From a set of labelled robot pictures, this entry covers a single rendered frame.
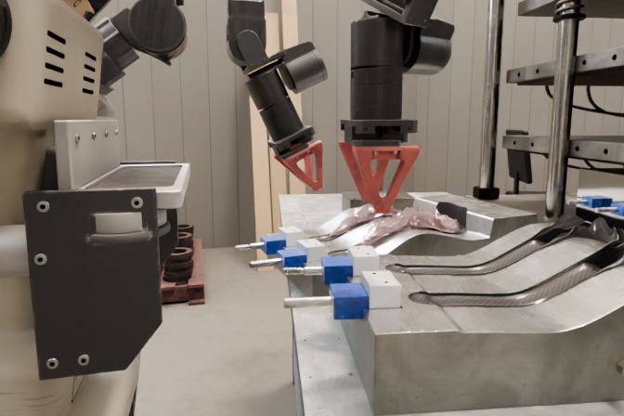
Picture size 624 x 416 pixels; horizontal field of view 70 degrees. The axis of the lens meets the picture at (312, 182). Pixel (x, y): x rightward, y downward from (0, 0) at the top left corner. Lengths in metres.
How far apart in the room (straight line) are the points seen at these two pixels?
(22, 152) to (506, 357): 0.51
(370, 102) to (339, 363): 0.32
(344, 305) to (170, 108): 3.41
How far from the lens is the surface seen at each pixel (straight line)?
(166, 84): 3.85
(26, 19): 0.42
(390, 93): 0.49
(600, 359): 0.59
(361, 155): 0.45
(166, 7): 0.70
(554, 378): 0.57
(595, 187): 1.47
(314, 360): 0.61
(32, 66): 0.43
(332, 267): 0.62
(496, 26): 1.93
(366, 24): 0.49
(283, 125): 0.72
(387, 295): 0.53
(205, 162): 3.85
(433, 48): 0.54
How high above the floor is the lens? 1.10
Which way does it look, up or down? 8 degrees down
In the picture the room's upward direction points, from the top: straight up
